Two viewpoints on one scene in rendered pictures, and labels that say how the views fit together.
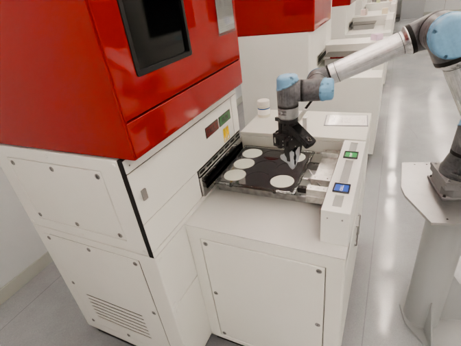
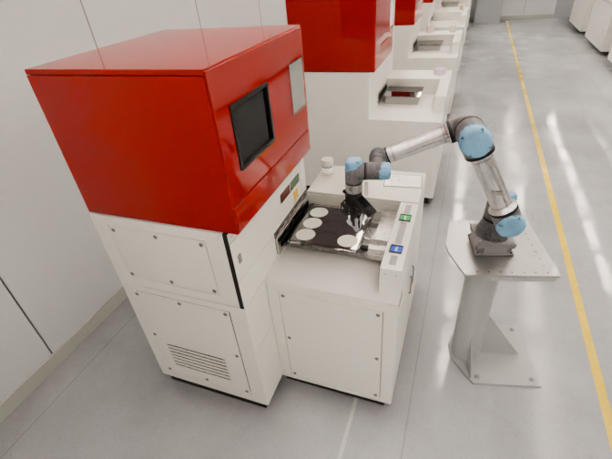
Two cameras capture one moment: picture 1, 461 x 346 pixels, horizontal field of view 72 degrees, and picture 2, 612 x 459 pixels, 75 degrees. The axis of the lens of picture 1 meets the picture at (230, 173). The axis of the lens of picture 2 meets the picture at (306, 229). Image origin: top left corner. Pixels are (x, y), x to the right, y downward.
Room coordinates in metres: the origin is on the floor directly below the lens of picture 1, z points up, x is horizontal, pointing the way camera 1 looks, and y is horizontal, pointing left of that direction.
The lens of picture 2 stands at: (-0.41, 0.14, 2.06)
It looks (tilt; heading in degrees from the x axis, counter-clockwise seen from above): 34 degrees down; 354
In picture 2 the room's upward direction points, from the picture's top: 6 degrees counter-clockwise
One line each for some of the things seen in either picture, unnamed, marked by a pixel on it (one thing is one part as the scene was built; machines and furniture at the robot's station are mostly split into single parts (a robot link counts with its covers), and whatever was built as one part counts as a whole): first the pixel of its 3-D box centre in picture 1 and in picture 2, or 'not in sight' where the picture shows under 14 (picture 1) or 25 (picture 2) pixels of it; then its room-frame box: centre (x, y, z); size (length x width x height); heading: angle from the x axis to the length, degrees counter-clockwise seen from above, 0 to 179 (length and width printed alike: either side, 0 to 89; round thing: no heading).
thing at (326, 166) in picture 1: (324, 176); (382, 236); (1.16, -0.41, 0.87); 0.36 x 0.08 x 0.03; 151
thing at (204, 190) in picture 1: (223, 163); (293, 222); (1.36, 0.03, 0.89); 0.44 x 0.02 x 0.10; 151
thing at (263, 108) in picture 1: (263, 108); (327, 166); (1.74, -0.24, 1.01); 0.07 x 0.07 x 0.10
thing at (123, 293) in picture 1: (166, 246); (236, 298); (1.38, 0.42, 0.41); 0.82 x 0.71 x 0.82; 151
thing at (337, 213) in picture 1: (346, 185); (400, 244); (1.04, -0.45, 0.89); 0.55 x 0.09 x 0.14; 151
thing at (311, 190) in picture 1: (317, 191); (376, 249); (1.02, -0.33, 0.89); 0.08 x 0.03 x 0.03; 61
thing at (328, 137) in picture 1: (306, 134); (367, 192); (1.57, -0.44, 0.89); 0.62 x 0.35 x 0.14; 61
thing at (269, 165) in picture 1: (265, 166); (331, 226); (1.27, -0.17, 0.90); 0.34 x 0.34 x 0.01; 61
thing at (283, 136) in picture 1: (287, 132); (352, 202); (1.10, -0.24, 1.13); 0.09 x 0.08 x 0.12; 37
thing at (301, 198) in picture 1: (270, 193); (337, 250); (1.14, -0.16, 0.84); 0.50 x 0.02 x 0.03; 61
